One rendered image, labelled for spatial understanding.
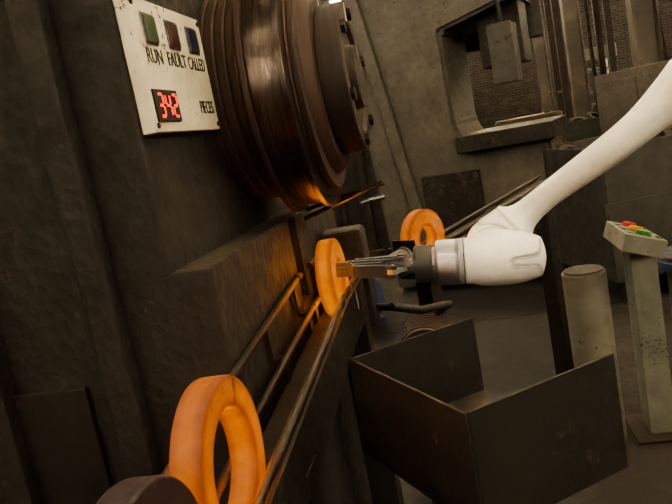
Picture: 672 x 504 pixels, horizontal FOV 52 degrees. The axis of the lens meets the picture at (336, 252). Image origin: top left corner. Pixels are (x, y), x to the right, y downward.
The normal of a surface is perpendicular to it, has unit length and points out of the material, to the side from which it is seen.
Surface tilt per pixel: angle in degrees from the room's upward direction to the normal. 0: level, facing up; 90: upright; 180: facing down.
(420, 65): 90
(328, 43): 66
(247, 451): 77
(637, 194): 90
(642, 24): 90
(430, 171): 90
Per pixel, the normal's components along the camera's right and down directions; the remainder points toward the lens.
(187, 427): -0.25, -0.62
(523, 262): 0.00, 0.18
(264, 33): -0.22, -0.18
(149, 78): 0.97, -0.15
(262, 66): -0.18, 0.06
